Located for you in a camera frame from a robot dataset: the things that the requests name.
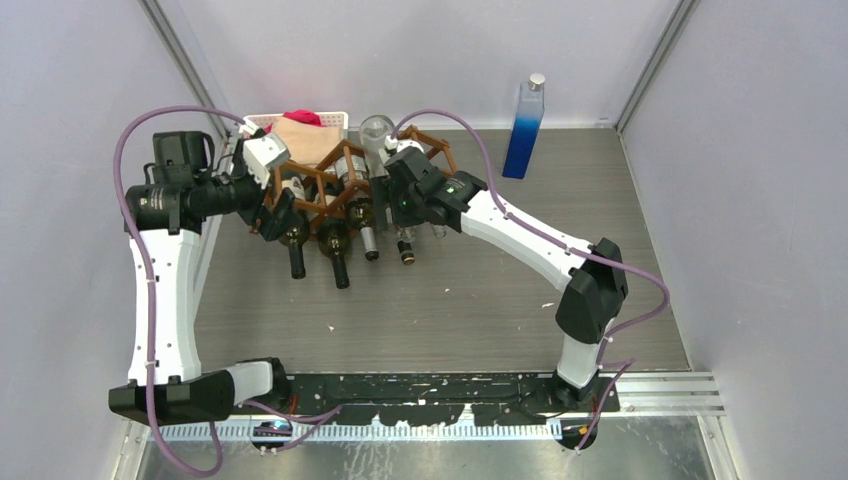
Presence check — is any dark green wine bottle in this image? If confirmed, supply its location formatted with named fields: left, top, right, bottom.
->
left=277, top=187, right=309, bottom=279

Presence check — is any brown wooden wine rack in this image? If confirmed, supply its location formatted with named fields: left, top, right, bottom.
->
left=250, top=124, right=460, bottom=234

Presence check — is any blue square glass bottle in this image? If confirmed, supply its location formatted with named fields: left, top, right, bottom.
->
left=502, top=73, right=546, bottom=179

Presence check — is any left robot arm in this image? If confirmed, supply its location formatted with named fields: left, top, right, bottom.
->
left=108, top=130, right=294, bottom=426

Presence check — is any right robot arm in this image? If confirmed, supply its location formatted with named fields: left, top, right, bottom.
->
left=379, top=141, right=628, bottom=411

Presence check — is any dark wine bottle silver cap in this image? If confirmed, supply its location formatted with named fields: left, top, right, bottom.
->
left=334, top=158, right=380, bottom=261

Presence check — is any clear bottle gold black cap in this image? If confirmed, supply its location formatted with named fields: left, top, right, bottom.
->
left=393, top=225, right=416, bottom=266

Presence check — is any small clear glass bottle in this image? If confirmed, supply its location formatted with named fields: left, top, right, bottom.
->
left=430, top=224, right=447, bottom=239

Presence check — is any dark wine bottle black neck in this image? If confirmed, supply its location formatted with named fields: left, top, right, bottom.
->
left=315, top=214, right=351, bottom=289

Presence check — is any beige folded cloth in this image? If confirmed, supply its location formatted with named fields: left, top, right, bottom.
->
left=271, top=117, right=343, bottom=167

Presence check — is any white plastic basket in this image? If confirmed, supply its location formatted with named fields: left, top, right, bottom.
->
left=229, top=110, right=350, bottom=192

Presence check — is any red cloth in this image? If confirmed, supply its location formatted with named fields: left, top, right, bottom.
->
left=264, top=109, right=324, bottom=133

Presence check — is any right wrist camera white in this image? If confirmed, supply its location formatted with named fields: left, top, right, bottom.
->
left=383, top=135, right=400, bottom=156

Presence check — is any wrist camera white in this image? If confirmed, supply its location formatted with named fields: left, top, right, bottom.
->
left=383, top=135, right=400, bottom=156
left=230, top=128, right=291, bottom=190

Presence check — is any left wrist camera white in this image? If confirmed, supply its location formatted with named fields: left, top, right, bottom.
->
left=230, top=128, right=291, bottom=190

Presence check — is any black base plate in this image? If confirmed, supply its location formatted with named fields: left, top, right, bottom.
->
left=260, top=372, right=620, bottom=427

